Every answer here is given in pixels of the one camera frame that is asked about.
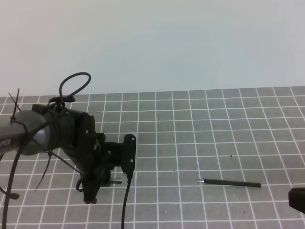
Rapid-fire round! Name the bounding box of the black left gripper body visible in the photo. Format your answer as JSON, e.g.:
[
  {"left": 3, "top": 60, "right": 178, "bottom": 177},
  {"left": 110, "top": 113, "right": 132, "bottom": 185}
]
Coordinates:
[{"left": 62, "top": 111, "right": 111, "bottom": 188}]

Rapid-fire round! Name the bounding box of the black pen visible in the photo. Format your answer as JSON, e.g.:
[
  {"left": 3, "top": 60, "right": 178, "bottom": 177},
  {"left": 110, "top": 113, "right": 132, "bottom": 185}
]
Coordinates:
[{"left": 197, "top": 179, "right": 262, "bottom": 187}]

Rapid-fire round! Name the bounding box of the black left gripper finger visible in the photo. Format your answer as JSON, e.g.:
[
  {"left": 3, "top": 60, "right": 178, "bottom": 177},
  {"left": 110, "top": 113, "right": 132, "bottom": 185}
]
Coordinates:
[{"left": 82, "top": 174, "right": 102, "bottom": 204}]

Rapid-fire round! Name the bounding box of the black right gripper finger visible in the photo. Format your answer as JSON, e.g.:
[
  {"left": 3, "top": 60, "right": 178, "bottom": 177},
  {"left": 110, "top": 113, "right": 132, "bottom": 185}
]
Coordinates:
[{"left": 288, "top": 187, "right": 305, "bottom": 214}]

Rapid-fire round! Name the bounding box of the black pen cap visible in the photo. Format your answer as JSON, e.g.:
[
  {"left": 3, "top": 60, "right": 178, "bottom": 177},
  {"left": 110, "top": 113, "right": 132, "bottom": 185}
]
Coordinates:
[{"left": 109, "top": 180, "right": 122, "bottom": 185}]

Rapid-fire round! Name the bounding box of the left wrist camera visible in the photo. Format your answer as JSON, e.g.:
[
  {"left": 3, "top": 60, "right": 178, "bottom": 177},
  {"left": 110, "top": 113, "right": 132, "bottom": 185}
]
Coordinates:
[{"left": 105, "top": 134, "right": 137, "bottom": 179}]

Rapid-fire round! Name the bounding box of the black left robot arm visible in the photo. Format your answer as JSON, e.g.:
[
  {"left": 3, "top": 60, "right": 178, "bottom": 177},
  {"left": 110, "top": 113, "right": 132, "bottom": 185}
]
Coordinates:
[{"left": 0, "top": 105, "right": 110, "bottom": 204}]

